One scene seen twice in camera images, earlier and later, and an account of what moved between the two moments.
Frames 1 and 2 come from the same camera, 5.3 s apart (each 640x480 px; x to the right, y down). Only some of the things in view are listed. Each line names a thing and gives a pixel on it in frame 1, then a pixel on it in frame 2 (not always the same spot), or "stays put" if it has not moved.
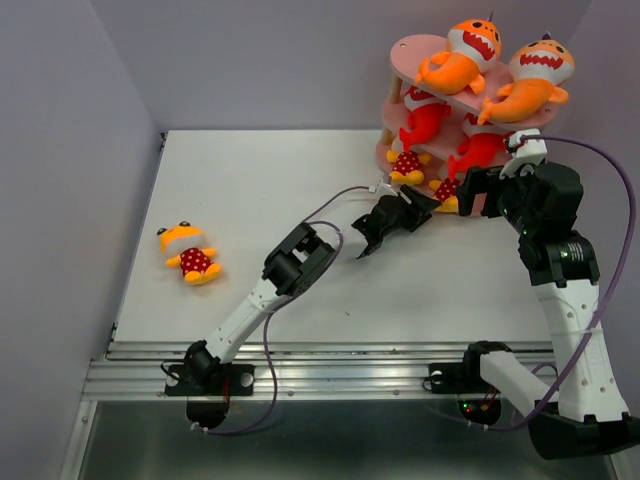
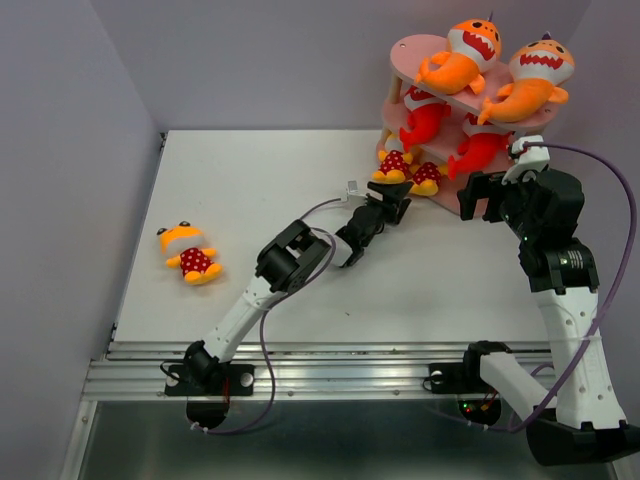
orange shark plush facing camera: [474, 49] stays put
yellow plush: [408, 166] -> [393, 162]
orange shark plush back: [536, 70] stays put
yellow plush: [446, 192] -> [427, 178]
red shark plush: [425, 112] stays put
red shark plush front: [479, 151] stays put
